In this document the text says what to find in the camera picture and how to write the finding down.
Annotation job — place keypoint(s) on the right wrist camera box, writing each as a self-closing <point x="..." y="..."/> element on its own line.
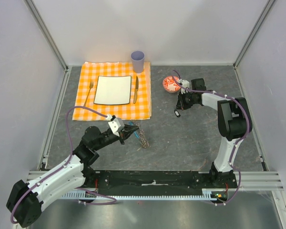
<point x="184" y="84"/>

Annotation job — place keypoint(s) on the orange checkered cloth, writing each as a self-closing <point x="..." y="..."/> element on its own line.
<point x="92" y="112"/>

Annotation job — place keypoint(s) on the gold knife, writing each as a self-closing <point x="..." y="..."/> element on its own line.
<point x="136" y="90"/>

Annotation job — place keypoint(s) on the lilac plastic cup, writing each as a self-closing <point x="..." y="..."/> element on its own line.
<point x="138" y="58"/>

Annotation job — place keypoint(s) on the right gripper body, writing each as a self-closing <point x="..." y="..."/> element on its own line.
<point x="187" y="100"/>

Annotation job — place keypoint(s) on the slotted cable duct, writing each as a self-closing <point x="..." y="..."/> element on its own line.
<point x="205" y="194"/>

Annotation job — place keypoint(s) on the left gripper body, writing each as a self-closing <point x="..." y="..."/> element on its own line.
<point x="114" y="138"/>

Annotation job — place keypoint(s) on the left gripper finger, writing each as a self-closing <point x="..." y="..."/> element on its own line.
<point x="127" y="134"/>
<point x="127" y="127"/>

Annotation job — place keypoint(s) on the white square plate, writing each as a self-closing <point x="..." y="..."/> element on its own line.
<point x="113" y="90"/>

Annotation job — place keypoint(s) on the black key tag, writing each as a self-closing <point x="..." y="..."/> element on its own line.
<point x="177" y="113"/>

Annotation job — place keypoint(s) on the red patterned bowl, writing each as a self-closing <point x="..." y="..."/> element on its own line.
<point x="170" y="85"/>

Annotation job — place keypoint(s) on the gold fork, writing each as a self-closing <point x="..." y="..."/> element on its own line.
<point x="90" y="87"/>

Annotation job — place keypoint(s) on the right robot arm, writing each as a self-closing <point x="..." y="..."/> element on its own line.
<point x="233" y="120"/>

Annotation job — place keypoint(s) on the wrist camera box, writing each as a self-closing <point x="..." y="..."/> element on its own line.
<point x="184" y="84"/>
<point x="116" y="124"/>

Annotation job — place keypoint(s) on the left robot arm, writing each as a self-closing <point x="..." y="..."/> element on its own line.
<point x="27" y="200"/>

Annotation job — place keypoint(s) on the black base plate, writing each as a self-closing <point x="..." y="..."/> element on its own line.
<point x="108" y="179"/>

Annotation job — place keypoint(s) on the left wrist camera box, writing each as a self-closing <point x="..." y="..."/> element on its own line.
<point x="116" y="124"/>

